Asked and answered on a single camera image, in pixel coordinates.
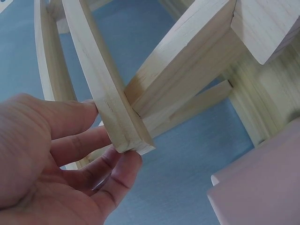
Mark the person's left hand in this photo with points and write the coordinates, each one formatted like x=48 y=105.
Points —
x=35 y=187

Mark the pale pink block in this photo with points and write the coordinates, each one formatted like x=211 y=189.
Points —
x=257 y=187

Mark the light wooden slatted frame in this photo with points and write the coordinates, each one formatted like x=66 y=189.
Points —
x=187 y=61

